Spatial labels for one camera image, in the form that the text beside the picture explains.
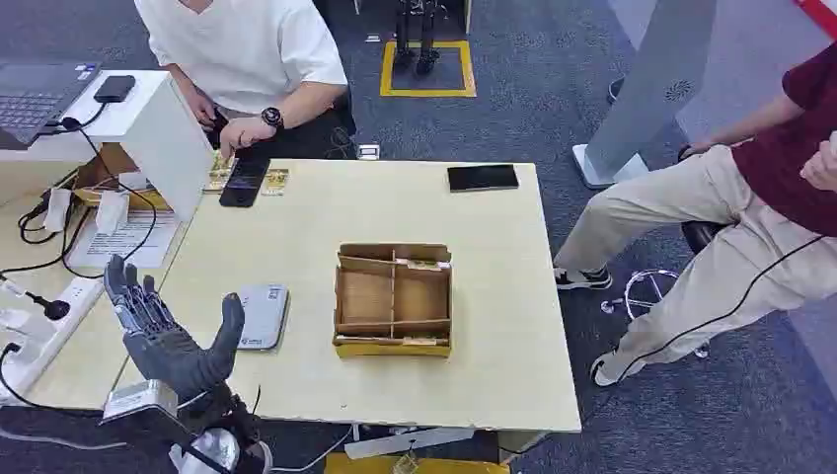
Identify person in white shirt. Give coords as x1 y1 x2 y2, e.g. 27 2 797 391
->
133 0 358 162

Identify printed paper sheet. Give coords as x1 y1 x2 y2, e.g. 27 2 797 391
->
65 207 182 271

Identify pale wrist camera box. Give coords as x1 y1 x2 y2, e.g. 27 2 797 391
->
100 379 180 428

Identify grey standing panel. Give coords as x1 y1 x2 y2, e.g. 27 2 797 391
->
571 0 719 192

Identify black power adapter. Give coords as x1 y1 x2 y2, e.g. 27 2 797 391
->
92 74 137 105

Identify office chair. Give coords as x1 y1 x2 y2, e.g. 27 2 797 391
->
600 144 730 359

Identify wooden card box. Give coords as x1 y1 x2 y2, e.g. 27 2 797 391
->
332 242 454 359

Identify white strip under desk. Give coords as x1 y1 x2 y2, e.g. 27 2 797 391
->
343 428 478 461

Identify black plug with cable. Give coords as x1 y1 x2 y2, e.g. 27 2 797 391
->
0 273 72 323

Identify yellow floor tape square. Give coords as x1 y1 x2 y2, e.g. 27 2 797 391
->
379 39 478 100

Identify black laptop power cable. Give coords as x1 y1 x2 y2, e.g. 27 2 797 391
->
0 102 159 277

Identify white desk riser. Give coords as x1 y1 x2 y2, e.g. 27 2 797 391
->
0 69 215 224

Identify yellow box under desk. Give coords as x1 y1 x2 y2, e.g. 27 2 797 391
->
323 451 512 474

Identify black smartphone with plain screen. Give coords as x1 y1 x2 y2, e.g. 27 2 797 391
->
447 163 520 195

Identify yellow printed card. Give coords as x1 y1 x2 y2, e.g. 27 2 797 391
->
261 168 291 198

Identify white power strip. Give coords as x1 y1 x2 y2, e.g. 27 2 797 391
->
0 276 107 402

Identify black smartphone with lit screen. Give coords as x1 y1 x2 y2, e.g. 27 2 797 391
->
218 156 272 209

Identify black robot legs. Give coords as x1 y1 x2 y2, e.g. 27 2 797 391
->
391 0 442 77

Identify person in dark red shirt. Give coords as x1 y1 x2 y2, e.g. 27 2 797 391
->
554 40 837 389

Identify grey card reader device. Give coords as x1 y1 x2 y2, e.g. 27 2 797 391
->
236 283 291 352

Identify thin black cable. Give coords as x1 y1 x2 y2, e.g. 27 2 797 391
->
580 234 830 427

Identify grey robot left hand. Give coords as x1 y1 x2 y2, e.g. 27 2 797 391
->
103 255 247 401

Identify white cable tag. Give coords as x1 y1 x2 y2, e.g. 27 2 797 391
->
42 188 72 234
95 190 130 236

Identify grey laptop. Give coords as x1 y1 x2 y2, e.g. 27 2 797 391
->
0 61 104 152

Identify brown cardboard box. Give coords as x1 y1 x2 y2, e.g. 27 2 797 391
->
70 142 173 212

